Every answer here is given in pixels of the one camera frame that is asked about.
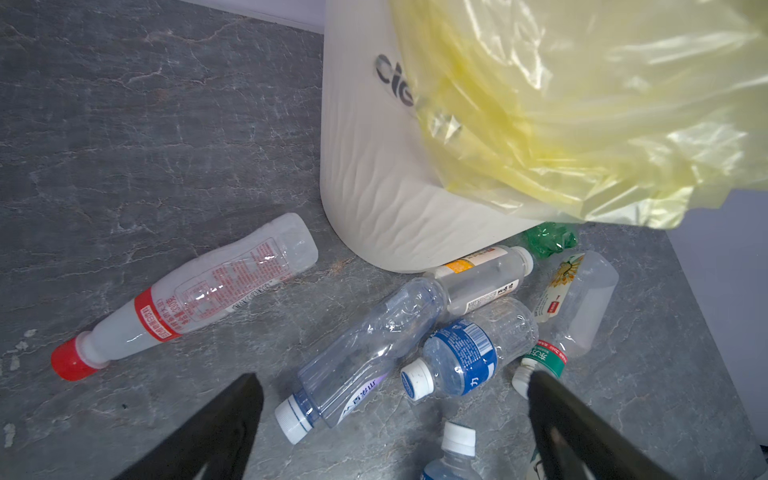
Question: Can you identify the clear bottle red cap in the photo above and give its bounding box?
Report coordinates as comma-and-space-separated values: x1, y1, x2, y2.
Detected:
51, 213, 318, 381

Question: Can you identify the square bottle sunflower label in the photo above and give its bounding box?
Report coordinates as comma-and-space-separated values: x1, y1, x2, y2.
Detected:
512, 251, 619, 398

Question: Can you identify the white plastic bin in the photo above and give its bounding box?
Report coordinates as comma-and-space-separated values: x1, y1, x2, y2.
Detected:
320, 1, 536, 273

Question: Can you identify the green bottle yellow cap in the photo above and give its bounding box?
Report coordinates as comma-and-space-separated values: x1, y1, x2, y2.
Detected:
523, 222, 579, 259

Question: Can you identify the clear bottle orange label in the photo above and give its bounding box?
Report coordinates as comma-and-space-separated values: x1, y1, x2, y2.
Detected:
424, 245, 534, 319

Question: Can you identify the tall bottle blue label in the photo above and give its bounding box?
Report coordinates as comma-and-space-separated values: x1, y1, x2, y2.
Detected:
420, 421, 482, 480

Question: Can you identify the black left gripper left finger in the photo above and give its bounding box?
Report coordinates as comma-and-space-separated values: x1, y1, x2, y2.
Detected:
117, 373, 264, 479

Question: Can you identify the yellow bin liner bag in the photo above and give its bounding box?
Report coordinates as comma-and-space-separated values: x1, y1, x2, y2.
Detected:
389, 1, 767, 229

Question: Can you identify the clear bottle purple label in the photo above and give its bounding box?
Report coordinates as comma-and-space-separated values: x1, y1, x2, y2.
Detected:
275, 277, 450, 445

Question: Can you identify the small bottle blue label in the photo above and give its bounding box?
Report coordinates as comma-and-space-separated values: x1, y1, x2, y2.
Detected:
400, 297, 539, 402

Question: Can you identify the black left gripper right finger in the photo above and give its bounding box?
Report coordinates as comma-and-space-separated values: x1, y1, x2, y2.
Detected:
526, 371, 672, 479

